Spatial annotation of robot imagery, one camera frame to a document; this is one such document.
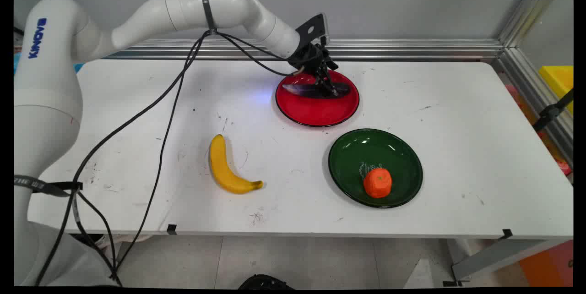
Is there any black round object on floor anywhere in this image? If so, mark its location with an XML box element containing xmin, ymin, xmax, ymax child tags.
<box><xmin>238</xmin><ymin>274</ymin><xmax>294</xmax><ymax>290</ymax></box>

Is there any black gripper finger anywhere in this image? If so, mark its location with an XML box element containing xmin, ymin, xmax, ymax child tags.
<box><xmin>315</xmin><ymin>69</ymin><xmax>331</xmax><ymax>93</ymax></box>
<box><xmin>326</xmin><ymin>69</ymin><xmax>340</xmax><ymax>98</ymax></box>

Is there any blue object behind arm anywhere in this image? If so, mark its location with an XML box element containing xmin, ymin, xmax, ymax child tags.
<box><xmin>14</xmin><ymin>52</ymin><xmax>29</xmax><ymax>76</ymax></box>

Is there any dark purple eggplant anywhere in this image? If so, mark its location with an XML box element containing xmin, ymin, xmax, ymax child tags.
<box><xmin>282</xmin><ymin>81</ymin><xmax>351</xmax><ymax>99</ymax></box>

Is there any short aluminium frame rail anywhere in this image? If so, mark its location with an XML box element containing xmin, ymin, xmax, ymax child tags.
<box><xmin>492</xmin><ymin>47</ymin><xmax>574</xmax><ymax>169</ymax></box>

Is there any black strap with white print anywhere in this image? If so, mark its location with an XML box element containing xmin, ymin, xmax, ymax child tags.
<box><xmin>14</xmin><ymin>175</ymin><xmax>84</xmax><ymax>197</ymax></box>

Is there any thin looped black cable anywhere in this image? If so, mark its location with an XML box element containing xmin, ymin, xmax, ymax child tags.
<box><xmin>72</xmin><ymin>191</ymin><xmax>123</xmax><ymax>286</ymax></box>

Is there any orange toy mandarin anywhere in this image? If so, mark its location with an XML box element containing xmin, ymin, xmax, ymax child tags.
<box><xmin>363</xmin><ymin>168</ymin><xmax>393</xmax><ymax>199</ymax></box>

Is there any pink red floor mat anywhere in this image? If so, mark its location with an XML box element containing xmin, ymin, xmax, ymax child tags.
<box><xmin>505</xmin><ymin>83</ymin><xmax>573</xmax><ymax>176</ymax></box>

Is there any red round plate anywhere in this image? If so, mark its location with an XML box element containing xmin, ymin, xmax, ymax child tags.
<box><xmin>275</xmin><ymin>69</ymin><xmax>360</xmax><ymax>128</ymax></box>

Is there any yellow banana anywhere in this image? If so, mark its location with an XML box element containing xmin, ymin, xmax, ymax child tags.
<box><xmin>209</xmin><ymin>134</ymin><xmax>264</xmax><ymax>195</ymax></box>

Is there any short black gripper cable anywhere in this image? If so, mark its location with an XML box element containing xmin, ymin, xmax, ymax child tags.
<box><xmin>215</xmin><ymin>32</ymin><xmax>291</xmax><ymax>61</ymax></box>
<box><xmin>215</xmin><ymin>33</ymin><xmax>300</xmax><ymax>77</ymax></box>

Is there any upright aluminium frame post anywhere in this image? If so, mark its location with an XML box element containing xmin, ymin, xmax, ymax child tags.
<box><xmin>498</xmin><ymin>0</ymin><xmax>573</xmax><ymax>48</ymax></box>

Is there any orange box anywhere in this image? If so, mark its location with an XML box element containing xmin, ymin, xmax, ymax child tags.
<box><xmin>519</xmin><ymin>240</ymin><xmax>574</xmax><ymax>287</ymax></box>

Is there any grey table leg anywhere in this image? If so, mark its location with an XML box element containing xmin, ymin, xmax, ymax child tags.
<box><xmin>443</xmin><ymin>238</ymin><xmax>568</xmax><ymax>287</ymax></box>

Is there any long aluminium frame rail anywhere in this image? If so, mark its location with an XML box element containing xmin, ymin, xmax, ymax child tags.
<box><xmin>104</xmin><ymin>38</ymin><xmax>504</xmax><ymax>61</ymax></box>

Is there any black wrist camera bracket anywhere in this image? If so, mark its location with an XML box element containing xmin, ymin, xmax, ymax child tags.
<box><xmin>295</xmin><ymin>13</ymin><xmax>329</xmax><ymax>46</ymax></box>

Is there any green round plate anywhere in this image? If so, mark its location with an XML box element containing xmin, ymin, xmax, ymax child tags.
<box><xmin>328</xmin><ymin>128</ymin><xmax>423</xmax><ymax>209</ymax></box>

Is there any yellow plastic box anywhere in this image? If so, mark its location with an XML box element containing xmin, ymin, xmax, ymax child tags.
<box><xmin>539</xmin><ymin>65</ymin><xmax>574</xmax><ymax>115</ymax></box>

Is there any black strap on arm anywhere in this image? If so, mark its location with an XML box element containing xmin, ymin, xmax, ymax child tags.
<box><xmin>202</xmin><ymin>0</ymin><xmax>217</xmax><ymax>35</ymax></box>

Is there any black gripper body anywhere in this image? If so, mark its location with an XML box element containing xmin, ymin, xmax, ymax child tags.
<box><xmin>288</xmin><ymin>43</ymin><xmax>339</xmax><ymax>76</ymax></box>

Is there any long black cable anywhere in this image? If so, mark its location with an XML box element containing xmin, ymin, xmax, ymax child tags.
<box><xmin>110</xmin><ymin>38</ymin><xmax>204</xmax><ymax>281</ymax></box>
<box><xmin>34</xmin><ymin>33</ymin><xmax>206</xmax><ymax>287</ymax></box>

